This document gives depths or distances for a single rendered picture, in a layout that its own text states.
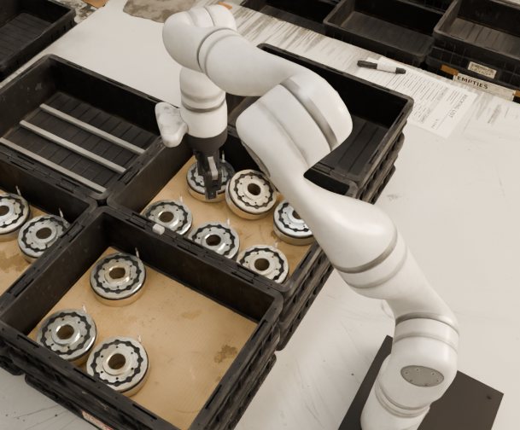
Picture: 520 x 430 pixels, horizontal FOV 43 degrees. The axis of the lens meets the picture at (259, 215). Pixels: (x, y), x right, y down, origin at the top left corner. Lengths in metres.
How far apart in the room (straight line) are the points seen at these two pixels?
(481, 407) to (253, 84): 0.76
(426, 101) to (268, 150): 1.24
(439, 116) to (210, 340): 0.95
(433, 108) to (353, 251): 1.13
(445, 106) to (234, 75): 1.13
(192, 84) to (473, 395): 0.75
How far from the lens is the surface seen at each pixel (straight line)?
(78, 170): 1.49
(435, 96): 1.91
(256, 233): 1.33
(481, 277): 1.52
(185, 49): 0.93
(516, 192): 1.71
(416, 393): 1.02
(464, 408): 1.29
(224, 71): 0.83
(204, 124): 1.04
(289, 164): 0.68
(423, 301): 0.94
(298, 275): 1.16
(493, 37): 2.58
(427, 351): 0.94
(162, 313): 1.23
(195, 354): 1.19
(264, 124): 0.67
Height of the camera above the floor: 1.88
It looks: 50 degrees down
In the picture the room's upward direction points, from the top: 2 degrees clockwise
